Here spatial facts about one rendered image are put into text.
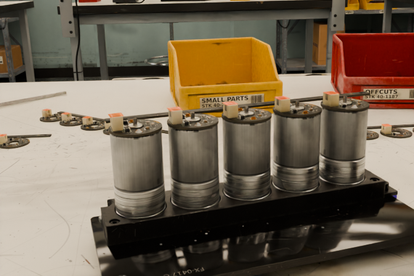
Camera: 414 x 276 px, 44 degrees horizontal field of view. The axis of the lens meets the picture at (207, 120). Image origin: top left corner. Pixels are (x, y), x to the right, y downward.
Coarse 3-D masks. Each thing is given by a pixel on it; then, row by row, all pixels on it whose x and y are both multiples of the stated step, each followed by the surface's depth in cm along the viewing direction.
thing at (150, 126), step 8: (128, 120) 25; (144, 120) 25; (152, 120) 25; (128, 128) 23; (144, 128) 24; (152, 128) 24; (160, 128) 24; (120, 136) 23; (128, 136) 23; (136, 136) 23
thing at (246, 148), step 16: (240, 112) 26; (224, 128) 25; (240, 128) 24; (256, 128) 24; (224, 144) 25; (240, 144) 25; (256, 144) 25; (224, 160) 26; (240, 160) 25; (256, 160) 25; (224, 176) 26; (240, 176) 25; (256, 176) 25; (224, 192) 26; (240, 192) 25; (256, 192) 25
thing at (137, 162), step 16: (112, 144) 23; (128, 144) 23; (144, 144) 23; (160, 144) 24; (112, 160) 24; (128, 160) 23; (144, 160) 23; (160, 160) 24; (128, 176) 23; (144, 176) 23; (160, 176) 24; (128, 192) 24; (144, 192) 24; (160, 192) 24; (128, 208) 24; (144, 208) 24; (160, 208) 24
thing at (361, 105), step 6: (354, 102) 27; (360, 102) 27; (366, 102) 27; (330, 108) 26; (336, 108) 26; (342, 108) 26; (348, 108) 26; (354, 108) 26; (360, 108) 26; (366, 108) 26
